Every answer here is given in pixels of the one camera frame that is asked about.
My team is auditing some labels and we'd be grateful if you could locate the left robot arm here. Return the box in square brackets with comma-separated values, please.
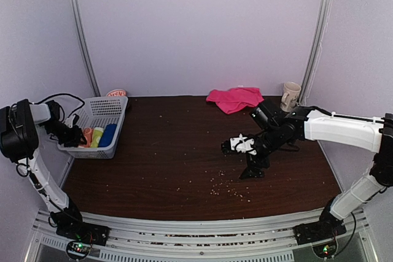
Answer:
[1, 99, 88, 240]

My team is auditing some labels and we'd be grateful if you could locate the left aluminium post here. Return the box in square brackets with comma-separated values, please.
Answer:
[70, 0, 101, 96]

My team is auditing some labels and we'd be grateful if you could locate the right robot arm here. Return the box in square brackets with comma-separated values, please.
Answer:
[229, 101, 392, 239]

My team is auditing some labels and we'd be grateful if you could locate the aluminium post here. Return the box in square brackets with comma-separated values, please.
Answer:
[298, 0, 332, 105]
[70, 0, 101, 96]

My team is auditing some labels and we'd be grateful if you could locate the pink towel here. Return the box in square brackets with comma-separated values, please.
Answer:
[206, 87, 264, 115]

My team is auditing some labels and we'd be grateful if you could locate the white plastic basket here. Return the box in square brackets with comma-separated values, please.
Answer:
[57, 96, 128, 159]

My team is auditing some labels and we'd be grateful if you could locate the right aluminium post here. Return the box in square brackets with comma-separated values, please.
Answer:
[298, 0, 332, 105]

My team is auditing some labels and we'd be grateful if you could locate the orange bunny towel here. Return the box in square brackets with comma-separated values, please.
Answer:
[78, 128, 94, 148]

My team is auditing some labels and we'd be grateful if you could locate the red white bowl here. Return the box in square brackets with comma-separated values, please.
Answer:
[106, 89, 127, 97]

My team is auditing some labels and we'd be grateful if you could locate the beige printed mug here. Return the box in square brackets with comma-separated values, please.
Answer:
[280, 82, 302, 112]

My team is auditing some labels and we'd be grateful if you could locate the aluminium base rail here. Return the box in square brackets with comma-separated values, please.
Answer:
[22, 209, 382, 261]

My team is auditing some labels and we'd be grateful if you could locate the blue rolled towel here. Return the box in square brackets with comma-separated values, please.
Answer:
[98, 124, 117, 148]

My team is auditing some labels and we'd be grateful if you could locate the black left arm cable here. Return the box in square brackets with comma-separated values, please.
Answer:
[33, 92, 87, 128]

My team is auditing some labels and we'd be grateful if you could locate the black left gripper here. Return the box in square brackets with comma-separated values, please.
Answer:
[44, 120, 87, 147]

